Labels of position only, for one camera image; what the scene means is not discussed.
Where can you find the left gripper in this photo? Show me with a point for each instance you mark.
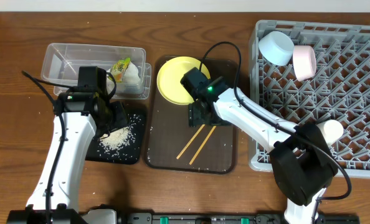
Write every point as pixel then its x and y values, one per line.
pixel 122 117

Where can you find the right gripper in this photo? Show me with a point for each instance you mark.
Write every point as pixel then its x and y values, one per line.
pixel 199 115

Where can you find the wooden chopstick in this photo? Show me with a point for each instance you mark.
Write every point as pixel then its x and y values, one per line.
pixel 190 141
pixel 202 145

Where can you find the green snack wrapper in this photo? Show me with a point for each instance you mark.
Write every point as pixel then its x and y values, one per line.
pixel 119 68

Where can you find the white tissue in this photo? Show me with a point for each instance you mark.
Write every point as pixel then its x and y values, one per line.
pixel 128 82

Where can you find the yellow round plate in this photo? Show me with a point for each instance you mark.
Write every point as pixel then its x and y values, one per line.
pixel 169 77

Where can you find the pile of rice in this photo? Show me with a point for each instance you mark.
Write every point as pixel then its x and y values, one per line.
pixel 118 142

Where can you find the light blue bowl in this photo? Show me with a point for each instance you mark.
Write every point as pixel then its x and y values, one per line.
pixel 277 48

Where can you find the white bowl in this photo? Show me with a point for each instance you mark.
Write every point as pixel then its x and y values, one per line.
pixel 304 62

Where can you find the small white cup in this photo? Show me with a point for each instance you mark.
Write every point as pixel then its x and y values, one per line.
pixel 331 130

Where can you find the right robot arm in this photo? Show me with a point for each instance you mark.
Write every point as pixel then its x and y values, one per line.
pixel 299 154

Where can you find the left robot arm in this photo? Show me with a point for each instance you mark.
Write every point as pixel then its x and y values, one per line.
pixel 82 113

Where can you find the grey plastic dishwasher rack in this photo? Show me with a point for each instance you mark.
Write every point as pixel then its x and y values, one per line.
pixel 339 90

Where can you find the clear plastic bin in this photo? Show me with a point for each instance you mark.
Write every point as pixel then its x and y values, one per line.
pixel 62 62

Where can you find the black plastic tray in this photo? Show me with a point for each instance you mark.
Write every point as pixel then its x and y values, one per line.
pixel 133 154

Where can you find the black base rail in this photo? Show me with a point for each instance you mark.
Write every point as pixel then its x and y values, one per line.
pixel 203 218

